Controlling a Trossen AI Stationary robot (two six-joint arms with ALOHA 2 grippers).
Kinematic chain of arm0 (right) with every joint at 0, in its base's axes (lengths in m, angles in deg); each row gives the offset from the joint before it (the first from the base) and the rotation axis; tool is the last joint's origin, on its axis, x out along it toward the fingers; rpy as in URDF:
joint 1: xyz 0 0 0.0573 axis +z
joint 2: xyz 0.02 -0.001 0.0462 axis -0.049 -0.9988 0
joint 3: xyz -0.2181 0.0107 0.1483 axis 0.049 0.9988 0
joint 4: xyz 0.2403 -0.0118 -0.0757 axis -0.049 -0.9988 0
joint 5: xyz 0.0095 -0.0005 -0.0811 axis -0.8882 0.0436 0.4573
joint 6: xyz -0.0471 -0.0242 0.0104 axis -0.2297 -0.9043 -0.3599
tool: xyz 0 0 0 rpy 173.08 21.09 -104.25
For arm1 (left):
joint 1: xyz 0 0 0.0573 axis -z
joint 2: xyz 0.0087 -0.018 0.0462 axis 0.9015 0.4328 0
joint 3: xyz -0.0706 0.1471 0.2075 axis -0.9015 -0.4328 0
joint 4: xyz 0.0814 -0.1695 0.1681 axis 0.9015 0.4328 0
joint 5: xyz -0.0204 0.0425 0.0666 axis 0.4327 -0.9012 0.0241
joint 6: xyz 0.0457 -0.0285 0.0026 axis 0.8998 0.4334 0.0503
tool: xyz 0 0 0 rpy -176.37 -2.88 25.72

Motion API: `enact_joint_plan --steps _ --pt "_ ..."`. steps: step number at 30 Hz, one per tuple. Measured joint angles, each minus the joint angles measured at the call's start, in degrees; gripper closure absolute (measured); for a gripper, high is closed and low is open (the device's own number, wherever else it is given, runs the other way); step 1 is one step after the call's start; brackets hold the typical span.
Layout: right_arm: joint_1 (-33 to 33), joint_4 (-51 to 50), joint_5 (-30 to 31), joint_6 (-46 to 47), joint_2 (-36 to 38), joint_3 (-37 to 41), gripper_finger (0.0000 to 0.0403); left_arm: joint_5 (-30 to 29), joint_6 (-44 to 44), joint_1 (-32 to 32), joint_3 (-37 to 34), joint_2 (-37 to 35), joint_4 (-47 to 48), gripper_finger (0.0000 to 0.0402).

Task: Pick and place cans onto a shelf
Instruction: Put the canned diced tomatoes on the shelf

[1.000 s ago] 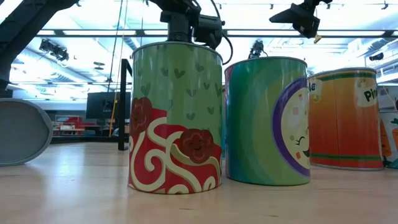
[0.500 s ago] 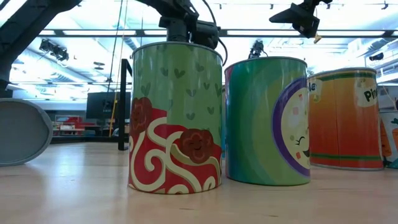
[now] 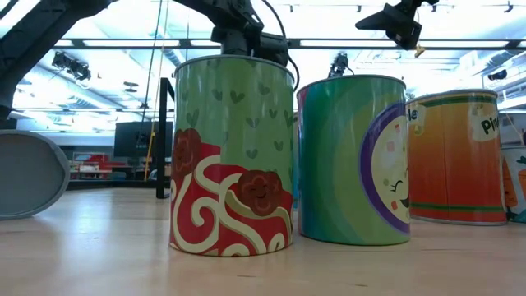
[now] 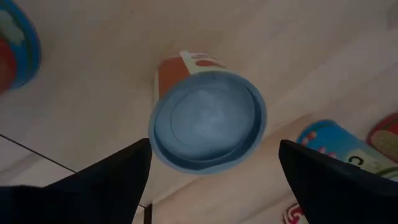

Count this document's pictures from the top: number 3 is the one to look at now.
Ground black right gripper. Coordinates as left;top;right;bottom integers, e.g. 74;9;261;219
355;0;441;51

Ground orange pineapple can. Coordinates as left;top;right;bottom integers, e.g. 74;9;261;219
405;88;508;226

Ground rainbow green smiley can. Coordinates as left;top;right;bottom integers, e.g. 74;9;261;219
296;74;411;247

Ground white carrot carton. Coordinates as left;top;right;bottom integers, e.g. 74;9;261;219
501;146;526;224

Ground red white diced tomato can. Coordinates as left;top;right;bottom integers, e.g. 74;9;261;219
0;129;71;221

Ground black monitor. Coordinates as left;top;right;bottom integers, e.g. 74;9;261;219
113;121;173;158

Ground black ceiling spotlight cluster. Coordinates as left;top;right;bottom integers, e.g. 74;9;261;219
51;51;92;82

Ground red storage bins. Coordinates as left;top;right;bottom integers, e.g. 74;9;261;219
73;152;127;180

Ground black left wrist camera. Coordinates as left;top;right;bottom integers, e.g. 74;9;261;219
256;31;291;67

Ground black overhead frame beam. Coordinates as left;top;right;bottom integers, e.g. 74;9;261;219
53;38;526;51

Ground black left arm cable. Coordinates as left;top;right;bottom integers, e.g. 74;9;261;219
261;0;301;92

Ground thin black hanging cable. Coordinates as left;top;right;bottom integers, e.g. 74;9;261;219
141;0;164;121

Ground wooden shelf black metal frame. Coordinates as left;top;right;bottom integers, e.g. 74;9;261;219
155;76;176;200

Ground yellow hanging rope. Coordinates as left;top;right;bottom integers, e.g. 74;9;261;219
143;0;170;181

